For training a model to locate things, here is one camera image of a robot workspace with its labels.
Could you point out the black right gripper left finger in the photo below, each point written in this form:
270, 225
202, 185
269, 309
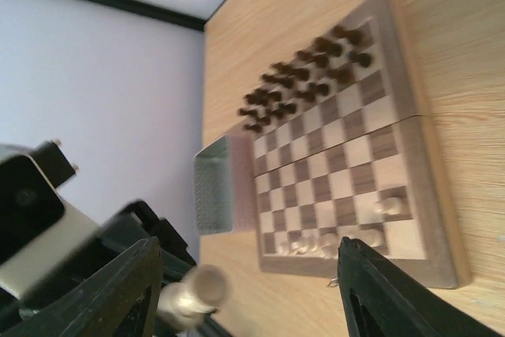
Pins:
120, 299

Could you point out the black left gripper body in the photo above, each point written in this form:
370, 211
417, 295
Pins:
137, 221

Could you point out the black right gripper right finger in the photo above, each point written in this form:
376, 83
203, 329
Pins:
379, 299

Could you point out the light chess piece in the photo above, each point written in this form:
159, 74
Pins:
305, 244
285, 248
183, 305
329, 246

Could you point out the light chess pawn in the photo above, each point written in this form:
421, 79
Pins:
389, 206

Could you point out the light chess piece in tin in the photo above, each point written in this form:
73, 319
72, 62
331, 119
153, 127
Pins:
183, 305

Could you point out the dark chess piece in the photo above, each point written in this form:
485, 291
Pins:
282, 68
327, 46
320, 60
343, 75
284, 109
286, 82
255, 127
263, 100
248, 112
267, 120
362, 59
312, 92
353, 36

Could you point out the wooden chess board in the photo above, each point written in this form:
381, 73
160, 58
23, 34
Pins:
322, 169

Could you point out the silver tin lid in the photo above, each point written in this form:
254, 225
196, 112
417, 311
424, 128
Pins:
224, 188

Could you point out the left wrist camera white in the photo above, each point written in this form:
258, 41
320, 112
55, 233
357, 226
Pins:
40, 229

